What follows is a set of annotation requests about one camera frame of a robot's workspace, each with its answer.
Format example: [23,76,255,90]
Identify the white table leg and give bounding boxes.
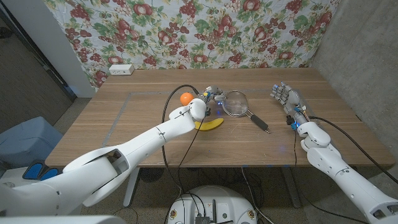
[281,166,302,208]
[123,167,141,208]

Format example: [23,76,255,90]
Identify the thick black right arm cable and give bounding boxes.
[309,116,398,184]

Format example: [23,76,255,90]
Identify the white robot torso base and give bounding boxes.
[167,185,258,224]

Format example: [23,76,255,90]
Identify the yellow toy banana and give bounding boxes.
[194,117,224,132]

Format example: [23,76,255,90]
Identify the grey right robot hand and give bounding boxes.
[270,81,308,125]

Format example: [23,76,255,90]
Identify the white power strip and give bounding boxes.
[108,63,135,76]

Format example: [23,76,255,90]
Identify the metal mesh sieve black handle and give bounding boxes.
[222,90,271,134]

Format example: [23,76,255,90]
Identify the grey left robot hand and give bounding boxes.
[201,86,225,108]

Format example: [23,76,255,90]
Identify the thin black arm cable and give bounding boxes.
[177,117,205,187]
[293,129,371,224]

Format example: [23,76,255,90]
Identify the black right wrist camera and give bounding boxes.
[285,114,300,130]

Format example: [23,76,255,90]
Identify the orange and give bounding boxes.
[180,92,195,106]

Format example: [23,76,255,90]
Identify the blue-grey bin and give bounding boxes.
[0,116,63,170]

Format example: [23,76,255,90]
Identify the white robot chest edge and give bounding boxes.
[0,215,127,224]

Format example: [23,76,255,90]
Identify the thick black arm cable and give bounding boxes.
[309,116,398,184]
[160,84,200,187]

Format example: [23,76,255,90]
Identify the floral fruit print backdrop cloth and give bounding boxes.
[43,0,341,91]

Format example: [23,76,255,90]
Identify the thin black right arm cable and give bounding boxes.
[293,129,371,224]

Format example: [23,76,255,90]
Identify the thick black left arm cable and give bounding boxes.
[160,84,200,187]

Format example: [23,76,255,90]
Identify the blue foot pedals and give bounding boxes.
[22,160,65,181]

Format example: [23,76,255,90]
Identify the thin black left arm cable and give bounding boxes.
[177,117,205,187]

